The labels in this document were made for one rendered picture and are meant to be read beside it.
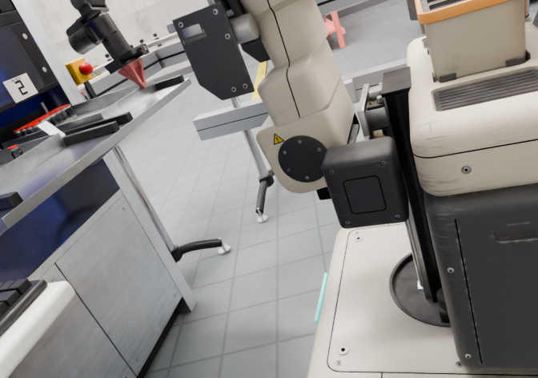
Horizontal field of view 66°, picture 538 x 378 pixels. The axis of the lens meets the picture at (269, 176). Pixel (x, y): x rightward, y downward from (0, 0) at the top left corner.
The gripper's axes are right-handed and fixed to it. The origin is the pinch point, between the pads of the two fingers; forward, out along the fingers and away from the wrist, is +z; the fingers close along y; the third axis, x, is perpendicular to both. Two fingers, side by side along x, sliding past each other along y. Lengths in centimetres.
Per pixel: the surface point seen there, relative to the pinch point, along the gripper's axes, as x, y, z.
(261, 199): -71, 28, 80
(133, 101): 6.7, 0.9, 1.9
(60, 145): 29.4, 7.1, 1.0
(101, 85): -37, 42, -6
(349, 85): -78, -36, 45
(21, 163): 40.2, 7.1, -0.3
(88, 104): -6.0, 25.0, -3.0
